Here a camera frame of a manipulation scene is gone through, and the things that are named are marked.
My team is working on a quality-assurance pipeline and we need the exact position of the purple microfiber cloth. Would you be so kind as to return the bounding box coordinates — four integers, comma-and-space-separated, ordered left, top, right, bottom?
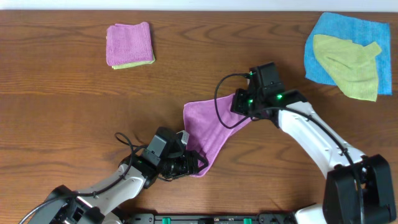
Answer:
183, 95, 251, 177

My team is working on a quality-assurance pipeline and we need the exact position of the crumpled green cloth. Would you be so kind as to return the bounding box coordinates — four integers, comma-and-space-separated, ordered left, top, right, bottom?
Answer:
313, 34, 382, 102

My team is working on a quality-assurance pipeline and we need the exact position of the folded purple cloth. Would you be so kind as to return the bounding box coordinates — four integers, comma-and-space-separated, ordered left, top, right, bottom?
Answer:
106, 21, 155, 67

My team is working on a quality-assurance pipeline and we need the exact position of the black cable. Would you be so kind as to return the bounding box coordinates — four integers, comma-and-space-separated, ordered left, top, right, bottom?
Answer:
18, 132, 150, 224
213, 73, 364, 224

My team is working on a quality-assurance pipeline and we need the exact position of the left black cable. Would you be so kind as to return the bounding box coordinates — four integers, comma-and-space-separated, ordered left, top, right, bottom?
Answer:
18, 132, 150, 224

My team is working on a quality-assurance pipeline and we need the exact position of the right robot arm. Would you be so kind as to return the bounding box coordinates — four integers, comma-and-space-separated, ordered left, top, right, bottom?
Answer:
231, 89, 397, 223

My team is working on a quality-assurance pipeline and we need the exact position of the folded green cloth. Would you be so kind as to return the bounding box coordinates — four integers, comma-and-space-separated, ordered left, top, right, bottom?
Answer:
112, 55, 155, 70

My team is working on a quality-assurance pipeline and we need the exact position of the right black cable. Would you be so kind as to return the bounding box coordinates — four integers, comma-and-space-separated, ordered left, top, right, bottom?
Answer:
213, 73, 364, 224

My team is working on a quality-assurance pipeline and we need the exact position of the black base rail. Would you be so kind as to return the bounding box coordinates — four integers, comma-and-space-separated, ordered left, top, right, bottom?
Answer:
125, 213, 298, 224

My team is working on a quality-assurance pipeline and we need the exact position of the blue microfiber cloth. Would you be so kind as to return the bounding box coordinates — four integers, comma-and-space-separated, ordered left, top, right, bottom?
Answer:
304, 12, 392, 95

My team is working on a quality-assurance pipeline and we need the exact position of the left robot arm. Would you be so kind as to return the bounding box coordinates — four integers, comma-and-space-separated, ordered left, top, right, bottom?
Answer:
20, 149, 208, 223

